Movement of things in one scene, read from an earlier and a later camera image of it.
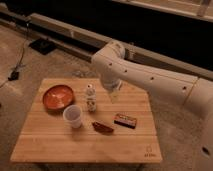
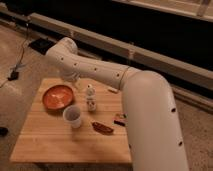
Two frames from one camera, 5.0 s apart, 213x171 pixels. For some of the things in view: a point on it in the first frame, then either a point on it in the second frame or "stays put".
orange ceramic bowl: (58, 97) stays put
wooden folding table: (79, 120) stays put
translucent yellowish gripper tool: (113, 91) → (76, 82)
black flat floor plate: (43, 45) stays put
